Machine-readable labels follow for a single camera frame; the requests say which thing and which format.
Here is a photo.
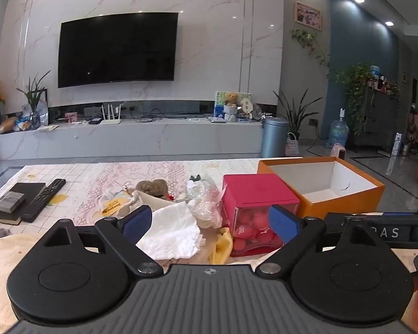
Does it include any black wall television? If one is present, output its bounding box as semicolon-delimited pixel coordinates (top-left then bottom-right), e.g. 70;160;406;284
57;12;179;89

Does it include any clear plastic bag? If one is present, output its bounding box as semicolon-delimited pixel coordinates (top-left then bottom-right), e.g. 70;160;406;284
186;173;228;229

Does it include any golden ornament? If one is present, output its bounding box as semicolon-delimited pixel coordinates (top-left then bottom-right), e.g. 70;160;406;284
0;116;18;134

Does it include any orange cardboard box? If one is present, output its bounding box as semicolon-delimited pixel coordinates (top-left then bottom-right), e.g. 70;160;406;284
258;156;385;220

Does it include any black book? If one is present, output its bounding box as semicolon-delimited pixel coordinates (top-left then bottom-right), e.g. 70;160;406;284
10;183;47;204

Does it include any white router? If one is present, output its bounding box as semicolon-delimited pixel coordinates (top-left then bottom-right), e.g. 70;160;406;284
100;104;123;126

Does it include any tall-leaf potted plant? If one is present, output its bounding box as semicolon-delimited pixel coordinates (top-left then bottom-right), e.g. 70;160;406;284
273;89;317;140

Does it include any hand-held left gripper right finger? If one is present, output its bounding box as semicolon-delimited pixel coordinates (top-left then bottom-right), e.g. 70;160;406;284
252;205;391;275

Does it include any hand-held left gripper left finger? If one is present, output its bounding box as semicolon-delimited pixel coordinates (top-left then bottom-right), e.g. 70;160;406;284
38;205;164;277

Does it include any yellow tag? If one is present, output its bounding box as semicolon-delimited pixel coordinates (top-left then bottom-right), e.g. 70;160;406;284
103;200;126;216

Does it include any cream cloth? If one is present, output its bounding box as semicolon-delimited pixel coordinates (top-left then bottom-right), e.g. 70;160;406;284
118;190;176;216

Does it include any black remote control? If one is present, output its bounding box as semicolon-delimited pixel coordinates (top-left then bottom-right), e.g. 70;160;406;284
21;178;67;222

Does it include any cream dotted blanket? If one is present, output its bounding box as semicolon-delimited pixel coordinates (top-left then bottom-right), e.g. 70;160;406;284
0;233;44;321

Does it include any green plant in glass vase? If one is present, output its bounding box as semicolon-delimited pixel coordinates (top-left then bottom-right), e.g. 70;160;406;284
17;70;51;129

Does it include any blue water jug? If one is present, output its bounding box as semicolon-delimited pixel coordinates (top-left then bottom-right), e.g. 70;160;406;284
329;109;349;148

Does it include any grey flat box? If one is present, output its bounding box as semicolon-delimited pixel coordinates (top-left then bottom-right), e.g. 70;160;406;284
0;191;26;213

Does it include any small pink bag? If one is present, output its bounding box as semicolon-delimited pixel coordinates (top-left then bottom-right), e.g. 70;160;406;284
286;133;300;157

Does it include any brown plush toy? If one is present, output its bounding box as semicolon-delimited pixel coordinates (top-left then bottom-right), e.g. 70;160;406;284
136;180;169;199

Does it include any pink lace tablecloth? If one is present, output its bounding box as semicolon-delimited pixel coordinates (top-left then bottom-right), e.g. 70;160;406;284
0;160;265;261

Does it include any red box with balls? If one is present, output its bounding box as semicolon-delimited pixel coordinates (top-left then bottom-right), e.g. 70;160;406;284
222;173;301;258

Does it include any dark cabinet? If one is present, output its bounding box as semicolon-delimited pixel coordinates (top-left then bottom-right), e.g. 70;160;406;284
355;87;401;148

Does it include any yellow cloth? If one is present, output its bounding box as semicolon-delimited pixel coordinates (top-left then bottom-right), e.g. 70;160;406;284
209;228;234;265

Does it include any framed wall picture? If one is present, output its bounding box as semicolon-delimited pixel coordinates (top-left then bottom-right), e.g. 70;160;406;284
294;2;324;31

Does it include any leafy pothos plant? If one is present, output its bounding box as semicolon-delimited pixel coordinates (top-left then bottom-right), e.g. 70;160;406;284
336;64;374;136

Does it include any grey marble TV console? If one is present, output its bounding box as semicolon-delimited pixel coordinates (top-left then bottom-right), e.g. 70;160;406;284
0;116;265;161

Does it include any grey round trash bin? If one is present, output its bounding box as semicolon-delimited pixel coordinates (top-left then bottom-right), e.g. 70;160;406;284
260;116;290;158

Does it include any teddy bear gift box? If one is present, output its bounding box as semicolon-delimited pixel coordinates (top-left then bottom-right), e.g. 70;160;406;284
214;91;253;123

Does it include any hanging vine plant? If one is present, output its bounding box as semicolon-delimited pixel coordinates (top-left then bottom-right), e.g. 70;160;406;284
290;28;331;67

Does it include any white tissue cloth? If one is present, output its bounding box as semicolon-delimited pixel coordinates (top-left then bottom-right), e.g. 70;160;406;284
136;202;204;261

